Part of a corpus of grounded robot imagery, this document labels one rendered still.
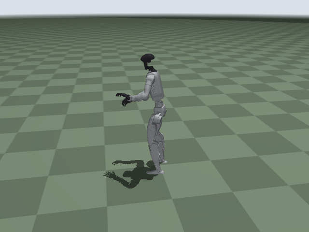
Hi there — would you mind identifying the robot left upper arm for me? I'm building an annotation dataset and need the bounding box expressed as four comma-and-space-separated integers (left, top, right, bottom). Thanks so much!
142, 74, 155, 101

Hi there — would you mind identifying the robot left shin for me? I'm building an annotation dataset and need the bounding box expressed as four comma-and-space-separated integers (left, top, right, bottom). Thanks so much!
148, 143, 161, 172

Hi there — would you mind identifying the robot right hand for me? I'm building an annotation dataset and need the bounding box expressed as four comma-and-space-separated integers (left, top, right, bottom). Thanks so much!
122, 99, 130, 106

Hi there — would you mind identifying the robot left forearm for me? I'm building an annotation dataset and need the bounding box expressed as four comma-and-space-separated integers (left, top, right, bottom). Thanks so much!
127, 93, 145, 102

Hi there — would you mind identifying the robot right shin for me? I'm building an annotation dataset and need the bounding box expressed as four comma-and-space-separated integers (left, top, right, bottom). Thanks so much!
155, 139, 165, 162

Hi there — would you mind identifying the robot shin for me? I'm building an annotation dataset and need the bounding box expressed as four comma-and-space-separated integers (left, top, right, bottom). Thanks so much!
148, 143, 161, 172
155, 139, 165, 162

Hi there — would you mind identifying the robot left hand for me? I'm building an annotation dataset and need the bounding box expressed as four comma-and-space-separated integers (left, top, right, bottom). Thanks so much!
116, 93, 130, 100

